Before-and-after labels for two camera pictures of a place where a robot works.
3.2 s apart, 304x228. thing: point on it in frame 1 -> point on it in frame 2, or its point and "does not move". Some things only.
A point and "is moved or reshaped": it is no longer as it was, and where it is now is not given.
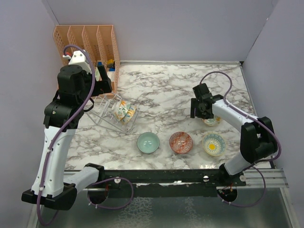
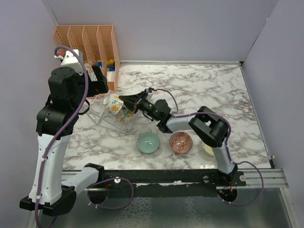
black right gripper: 194,104 -> 134,102
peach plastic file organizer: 100,41 does not move
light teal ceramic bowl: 148,142 does not move
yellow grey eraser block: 110,63 does not move
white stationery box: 111,75 does not move
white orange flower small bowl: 213,121 is moved or reshaped
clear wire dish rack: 101,113 does not move
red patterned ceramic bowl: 181,143 does not move
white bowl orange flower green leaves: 119,109 is moved or reshaped
